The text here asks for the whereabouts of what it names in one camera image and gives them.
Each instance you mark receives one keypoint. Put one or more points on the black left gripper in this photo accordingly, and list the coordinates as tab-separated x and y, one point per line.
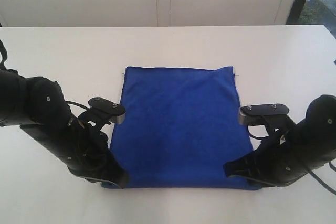
73	146

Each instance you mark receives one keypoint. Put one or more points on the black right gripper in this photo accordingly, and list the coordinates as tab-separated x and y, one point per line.
278	161

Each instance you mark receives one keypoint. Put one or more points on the blue towel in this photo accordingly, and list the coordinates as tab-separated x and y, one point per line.
180	128

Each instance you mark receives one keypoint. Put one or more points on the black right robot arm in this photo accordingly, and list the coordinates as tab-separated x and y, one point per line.
320	121

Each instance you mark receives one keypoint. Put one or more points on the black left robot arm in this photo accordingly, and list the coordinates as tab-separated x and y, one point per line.
37	105

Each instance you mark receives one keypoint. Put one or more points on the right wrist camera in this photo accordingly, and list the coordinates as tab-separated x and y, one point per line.
271	116

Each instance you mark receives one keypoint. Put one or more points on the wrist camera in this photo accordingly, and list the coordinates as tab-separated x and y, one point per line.
102	112
271	116

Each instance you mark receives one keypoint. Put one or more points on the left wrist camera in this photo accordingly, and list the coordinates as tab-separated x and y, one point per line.
102	112

